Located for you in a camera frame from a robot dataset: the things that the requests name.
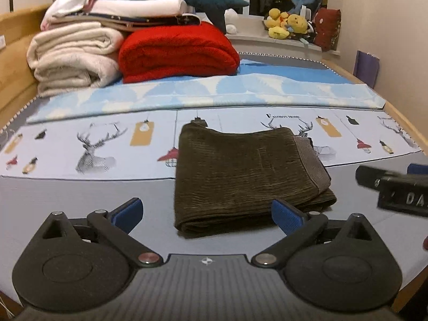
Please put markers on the striped plush toy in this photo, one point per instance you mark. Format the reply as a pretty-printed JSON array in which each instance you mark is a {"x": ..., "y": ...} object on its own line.
[{"x": 310, "y": 30}]

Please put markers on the purple book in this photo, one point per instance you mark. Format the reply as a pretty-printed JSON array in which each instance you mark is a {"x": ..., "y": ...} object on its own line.
[{"x": 366, "y": 68}]

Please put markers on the dark red cushion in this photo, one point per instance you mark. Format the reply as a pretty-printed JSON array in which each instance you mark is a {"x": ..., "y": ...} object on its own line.
[{"x": 327, "y": 28}]

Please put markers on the blue leaf pattern quilt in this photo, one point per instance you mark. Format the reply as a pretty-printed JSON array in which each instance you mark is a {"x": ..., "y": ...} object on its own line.
[{"x": 234, "y": 90}]

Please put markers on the white folded pillow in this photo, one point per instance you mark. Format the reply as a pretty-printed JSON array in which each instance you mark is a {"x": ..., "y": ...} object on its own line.
[{"x": 140, "y": 6}]

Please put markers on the white window sill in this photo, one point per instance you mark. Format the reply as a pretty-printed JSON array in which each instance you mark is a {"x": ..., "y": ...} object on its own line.
[{"x": 267, "y": 45}]

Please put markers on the cream folded blanket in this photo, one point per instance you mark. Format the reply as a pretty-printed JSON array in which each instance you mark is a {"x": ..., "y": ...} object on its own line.
[{"x": 67, "y": 60}]

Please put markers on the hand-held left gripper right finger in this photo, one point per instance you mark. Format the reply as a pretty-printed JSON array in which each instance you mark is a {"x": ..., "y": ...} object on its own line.
[{"x": 287, "y": 212}]

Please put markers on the dark star print blanket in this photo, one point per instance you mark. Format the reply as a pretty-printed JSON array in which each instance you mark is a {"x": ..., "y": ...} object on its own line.
[{"x": 187, "y": 19}]

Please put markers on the yellow duck plush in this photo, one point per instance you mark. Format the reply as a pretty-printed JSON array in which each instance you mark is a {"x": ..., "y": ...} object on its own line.
[{"x": 279, "y": 33}]

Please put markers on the yellow round-headed plush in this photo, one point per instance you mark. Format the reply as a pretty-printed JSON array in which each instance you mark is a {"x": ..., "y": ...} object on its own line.
[{"x": 297, "y": 22}]

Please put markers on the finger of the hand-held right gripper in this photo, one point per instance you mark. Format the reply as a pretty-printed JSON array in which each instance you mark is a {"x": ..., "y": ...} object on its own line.
[
  {"x": 367, "y": 175},
  {"x": 418, "y": 169}
]

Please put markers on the red folded blanket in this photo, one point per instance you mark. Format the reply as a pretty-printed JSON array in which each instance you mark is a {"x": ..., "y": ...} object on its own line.
[{"x": 177, "y": 50}]

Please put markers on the white plush toy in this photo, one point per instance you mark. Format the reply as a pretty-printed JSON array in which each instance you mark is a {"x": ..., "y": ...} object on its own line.
[{"x": 230, "y": 16}]

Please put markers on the white and pink cloth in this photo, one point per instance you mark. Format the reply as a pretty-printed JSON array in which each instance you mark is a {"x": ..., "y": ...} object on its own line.
[{"x": 70, "y": 0}]

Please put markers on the deer and lamp printed bedsheet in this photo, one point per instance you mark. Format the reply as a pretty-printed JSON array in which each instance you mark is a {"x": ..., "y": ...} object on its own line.
[{"x": 67, "y": 190}]

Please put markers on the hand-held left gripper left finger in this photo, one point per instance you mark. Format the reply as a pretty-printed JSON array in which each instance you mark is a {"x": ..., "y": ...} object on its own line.
[{"x": 128, "y": 212}]

